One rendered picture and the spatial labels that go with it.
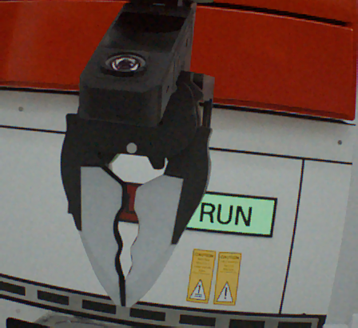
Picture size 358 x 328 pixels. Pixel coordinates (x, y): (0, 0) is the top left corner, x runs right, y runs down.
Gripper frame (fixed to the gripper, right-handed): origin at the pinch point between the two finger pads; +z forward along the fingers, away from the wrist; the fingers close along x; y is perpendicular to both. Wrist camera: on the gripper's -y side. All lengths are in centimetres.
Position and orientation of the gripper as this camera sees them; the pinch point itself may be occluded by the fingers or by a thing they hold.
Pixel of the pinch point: (122, 290)
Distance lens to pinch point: 63.9
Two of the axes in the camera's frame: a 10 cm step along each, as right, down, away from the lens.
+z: -1.0, 9.9, 0.5
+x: -9.8, -1.1, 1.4
